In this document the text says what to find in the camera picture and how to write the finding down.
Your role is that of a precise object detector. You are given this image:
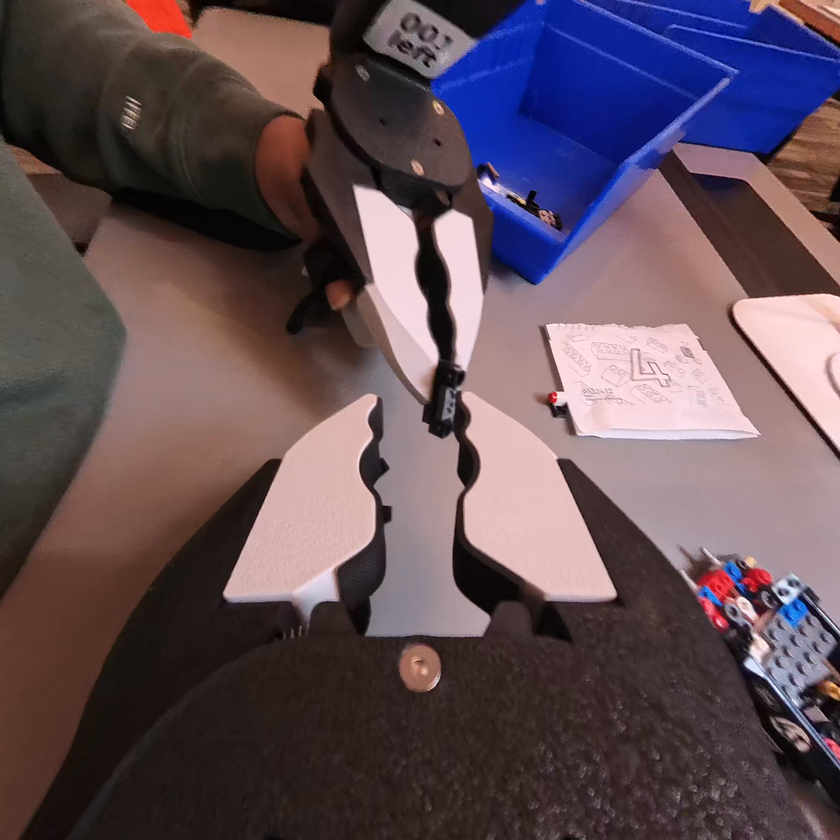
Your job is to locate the black strap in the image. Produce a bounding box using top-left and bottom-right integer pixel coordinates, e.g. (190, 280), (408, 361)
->
(285, 289), (337, 336)

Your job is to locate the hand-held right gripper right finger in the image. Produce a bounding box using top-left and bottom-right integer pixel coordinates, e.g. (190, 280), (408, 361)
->
(453, 391), (618, 636)

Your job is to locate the printed white paper bag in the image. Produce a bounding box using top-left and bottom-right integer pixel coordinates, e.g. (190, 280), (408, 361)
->
(544, 322), (761, 440)

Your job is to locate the lego car model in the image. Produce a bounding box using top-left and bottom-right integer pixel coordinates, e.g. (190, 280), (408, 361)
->
(679, 548), (840, 787)

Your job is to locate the loose lego pieces pile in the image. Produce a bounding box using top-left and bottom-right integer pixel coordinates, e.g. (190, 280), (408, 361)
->
(476, 162), (567, 232)

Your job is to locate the orange safety vest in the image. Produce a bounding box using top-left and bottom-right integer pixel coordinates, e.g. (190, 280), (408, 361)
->
(125, 0), (195, 39)

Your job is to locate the white booklet stand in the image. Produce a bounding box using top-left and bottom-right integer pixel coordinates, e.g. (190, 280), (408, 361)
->
(731, 293), (840, 454)

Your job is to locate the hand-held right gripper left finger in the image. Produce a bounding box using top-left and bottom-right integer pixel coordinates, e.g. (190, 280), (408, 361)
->
(223, 394), (389, 636)

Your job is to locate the black lego panel piece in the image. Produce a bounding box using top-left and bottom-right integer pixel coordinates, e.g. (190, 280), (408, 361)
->
(423, 360), (467, 440)

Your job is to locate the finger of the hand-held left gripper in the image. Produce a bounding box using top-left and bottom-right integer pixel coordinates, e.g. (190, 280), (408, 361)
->
(423, 210), (487, 370)
(352, 184), (454, 406)

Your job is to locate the blue plastic bin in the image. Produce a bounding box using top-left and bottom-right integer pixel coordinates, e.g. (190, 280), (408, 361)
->
(430, 0), (740, 285)
(577, 0), (840, 157)

